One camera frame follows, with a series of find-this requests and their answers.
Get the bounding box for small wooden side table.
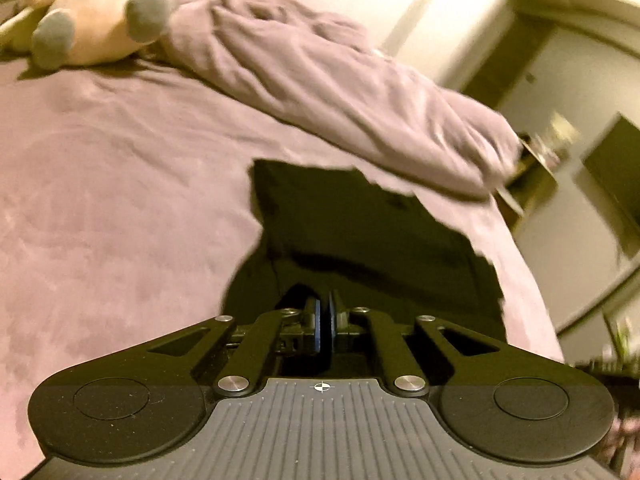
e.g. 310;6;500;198
494;136;558;229

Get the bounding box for mauve bed sheet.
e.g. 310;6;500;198
1;58;563;479

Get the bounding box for mauve crumpled duvet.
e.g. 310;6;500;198
157;0;521;197

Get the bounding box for items on side table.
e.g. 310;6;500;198
532;112;580;170

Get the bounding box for pink plush toy grey feet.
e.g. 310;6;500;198
1;0;175;72

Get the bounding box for black garment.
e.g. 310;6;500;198
224;159;506;340

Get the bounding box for dark wall television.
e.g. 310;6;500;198
582;113;639;237

